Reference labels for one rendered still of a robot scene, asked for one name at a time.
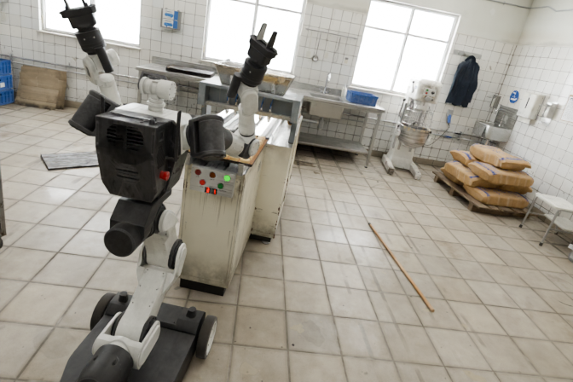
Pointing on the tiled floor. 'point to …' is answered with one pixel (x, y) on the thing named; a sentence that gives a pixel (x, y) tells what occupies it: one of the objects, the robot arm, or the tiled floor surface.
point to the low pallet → (479, 201)
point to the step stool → (554, 215)
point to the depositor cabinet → (273, 179)
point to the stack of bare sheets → (70, 160)
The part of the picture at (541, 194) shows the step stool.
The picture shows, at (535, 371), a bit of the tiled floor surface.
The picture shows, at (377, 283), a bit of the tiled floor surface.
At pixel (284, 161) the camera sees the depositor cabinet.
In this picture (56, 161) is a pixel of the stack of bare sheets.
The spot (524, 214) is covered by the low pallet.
